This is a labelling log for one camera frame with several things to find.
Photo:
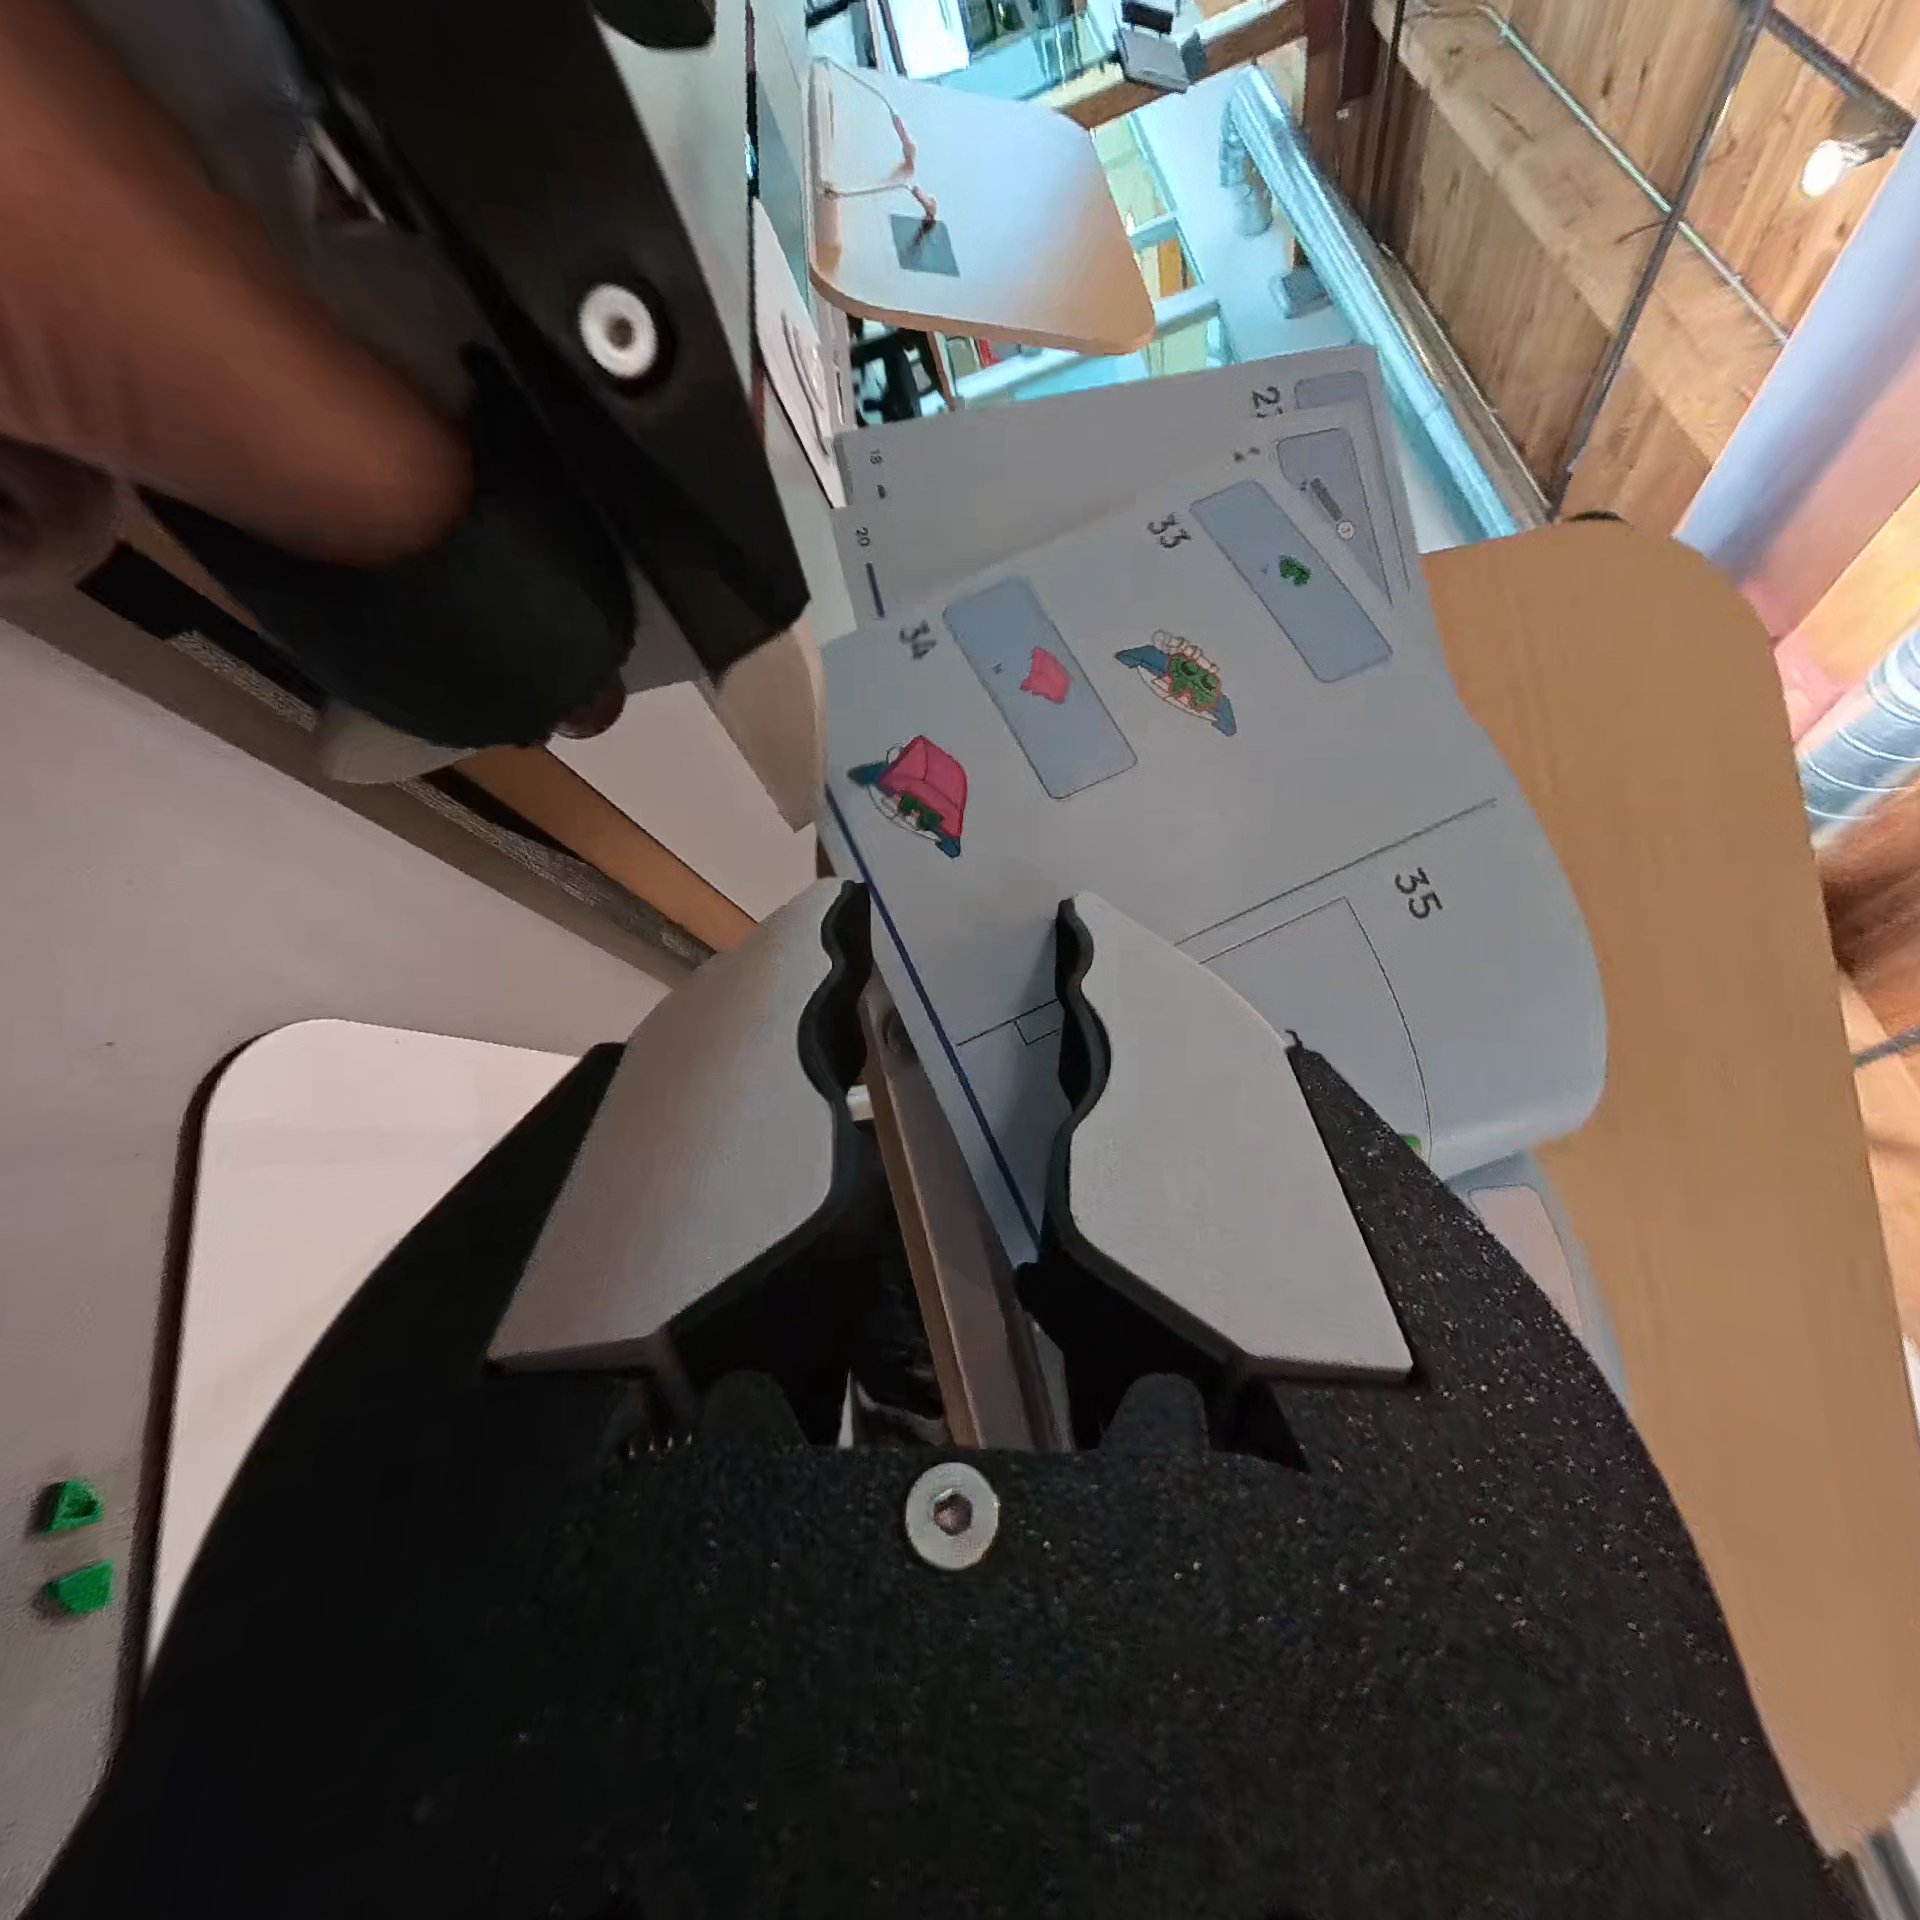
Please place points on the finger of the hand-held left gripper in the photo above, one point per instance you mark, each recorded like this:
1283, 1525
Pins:
772, 721

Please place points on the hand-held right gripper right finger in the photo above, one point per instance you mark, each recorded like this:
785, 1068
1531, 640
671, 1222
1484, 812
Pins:
1214, 1170

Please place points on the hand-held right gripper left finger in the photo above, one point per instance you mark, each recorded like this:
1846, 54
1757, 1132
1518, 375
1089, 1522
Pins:
705, 1141

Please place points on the lego instruction booklet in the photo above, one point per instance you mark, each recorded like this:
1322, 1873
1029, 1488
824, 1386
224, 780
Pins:
1274, 780

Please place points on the small green lego piece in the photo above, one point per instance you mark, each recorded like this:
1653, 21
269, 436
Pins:
80, 1591
71, 1506

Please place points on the person's left hand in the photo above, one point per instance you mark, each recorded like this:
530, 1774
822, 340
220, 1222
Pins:
195, 331

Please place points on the ceiling projector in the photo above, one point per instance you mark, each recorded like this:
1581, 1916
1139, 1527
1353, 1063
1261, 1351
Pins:
1159, 57

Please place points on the wall spot lamp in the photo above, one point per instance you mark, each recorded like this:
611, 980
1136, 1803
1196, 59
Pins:
1832, 165

